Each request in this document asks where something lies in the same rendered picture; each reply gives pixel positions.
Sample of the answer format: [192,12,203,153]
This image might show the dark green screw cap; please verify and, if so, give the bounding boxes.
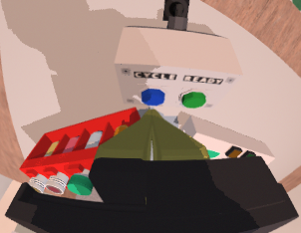
[67,174,93,195]
[207,150,220,158]

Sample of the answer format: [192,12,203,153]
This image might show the light grey flat mat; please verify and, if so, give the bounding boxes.
[0,0,301,182]

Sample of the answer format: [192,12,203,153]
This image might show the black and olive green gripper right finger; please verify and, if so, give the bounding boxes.
[151,109,210,160]

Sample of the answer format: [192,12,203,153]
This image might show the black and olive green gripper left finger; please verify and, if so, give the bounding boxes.
[94,110,151,160]

